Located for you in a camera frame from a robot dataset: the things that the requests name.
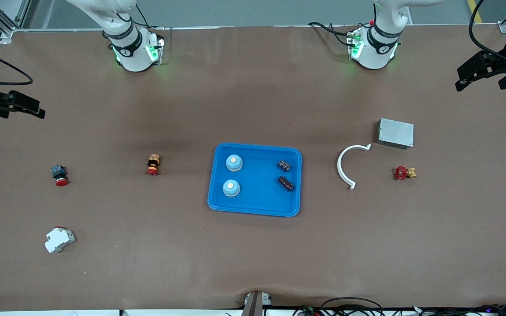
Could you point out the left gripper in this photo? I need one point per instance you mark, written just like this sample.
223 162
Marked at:
502 62

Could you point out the blue dome bell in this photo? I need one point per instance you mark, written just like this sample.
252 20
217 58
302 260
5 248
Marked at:
234 163
231 188

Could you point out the short dark electrolytic capacitor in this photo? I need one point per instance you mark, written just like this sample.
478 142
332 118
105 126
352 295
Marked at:
284 166

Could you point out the blue plastic tray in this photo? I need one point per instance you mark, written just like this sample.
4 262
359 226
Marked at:
262 180

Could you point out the blue-bodied red push button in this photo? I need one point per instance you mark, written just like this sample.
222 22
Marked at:
59 172

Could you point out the grey metal box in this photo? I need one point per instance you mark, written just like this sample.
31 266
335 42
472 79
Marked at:
395 134

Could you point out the brass valve red handwheel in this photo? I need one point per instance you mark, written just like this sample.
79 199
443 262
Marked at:
401 173

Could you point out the white circuit breaker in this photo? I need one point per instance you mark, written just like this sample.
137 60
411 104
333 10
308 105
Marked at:
59 240

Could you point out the orange-bodied emergency stop button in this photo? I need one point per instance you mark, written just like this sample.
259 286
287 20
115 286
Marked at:
153 166

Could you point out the white curved pipe clamp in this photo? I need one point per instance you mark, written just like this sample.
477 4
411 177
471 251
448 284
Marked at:
339 168

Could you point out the brown table mat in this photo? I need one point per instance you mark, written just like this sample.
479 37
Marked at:
253 263

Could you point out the grey metal post bracket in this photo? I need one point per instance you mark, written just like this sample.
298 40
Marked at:
255 305

